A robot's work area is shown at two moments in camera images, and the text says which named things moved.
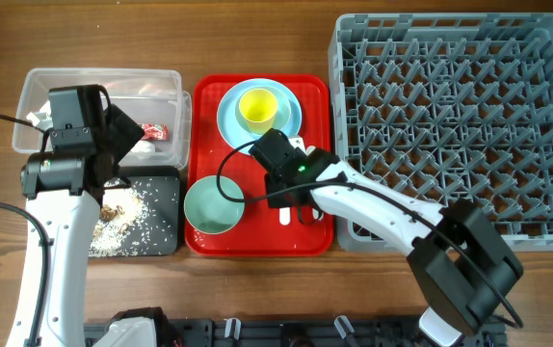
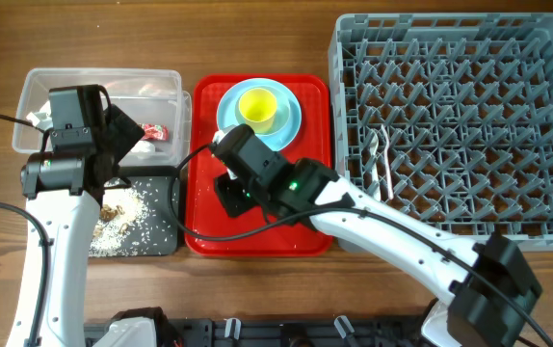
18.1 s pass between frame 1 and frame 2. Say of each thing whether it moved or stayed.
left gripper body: stayed
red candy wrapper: stayed
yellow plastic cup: stayed
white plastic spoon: moved
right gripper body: moved
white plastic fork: moved
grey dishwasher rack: stayed
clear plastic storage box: stayed
